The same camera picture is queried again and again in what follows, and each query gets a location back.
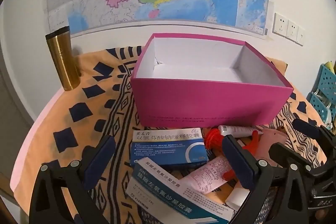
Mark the pink plush toy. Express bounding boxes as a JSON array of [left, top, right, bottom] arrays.
[[253, 126, 288, 161]]

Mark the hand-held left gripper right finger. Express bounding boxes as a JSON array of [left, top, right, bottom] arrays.
[[222, 134, 313, 224]]

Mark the pink cardboard box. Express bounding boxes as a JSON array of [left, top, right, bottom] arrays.
[[130, 33, 294, 128]]

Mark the white wall socket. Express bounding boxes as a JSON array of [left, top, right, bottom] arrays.
[[286, 20, 298, 41], [272, 13, 289, 37]]

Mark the orange patterned tablecloth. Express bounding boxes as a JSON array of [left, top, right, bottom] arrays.
[[10, 47, 328, 224]]

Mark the gold thermos flask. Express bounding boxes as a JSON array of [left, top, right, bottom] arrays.
[[45, 26, 80, 92]]

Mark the blue perforated rack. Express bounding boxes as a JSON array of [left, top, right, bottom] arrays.
[[306, 64, 336, 132]]

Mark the white tape roll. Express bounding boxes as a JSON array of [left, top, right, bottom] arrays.
[[226, 187, 250, 210]]

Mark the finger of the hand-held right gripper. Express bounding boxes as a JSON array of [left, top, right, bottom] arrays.
[[268, 142, 315, 170], [292, 118, 334, 141]]

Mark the white tube with black cap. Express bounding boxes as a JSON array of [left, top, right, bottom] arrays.
[[217, 125, 264, 138]]

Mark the white and blue medicine box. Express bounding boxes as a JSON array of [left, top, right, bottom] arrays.
[[125, 157, 235, 224]]

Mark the white wall switch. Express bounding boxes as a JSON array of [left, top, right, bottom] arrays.
[[295, 27, 306, 46]]

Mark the red toy figure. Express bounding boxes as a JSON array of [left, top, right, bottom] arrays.
[[223, 130, 263, 180]]

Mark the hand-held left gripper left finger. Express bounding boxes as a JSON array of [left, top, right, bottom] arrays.
[[30, 135, 116, 224]]

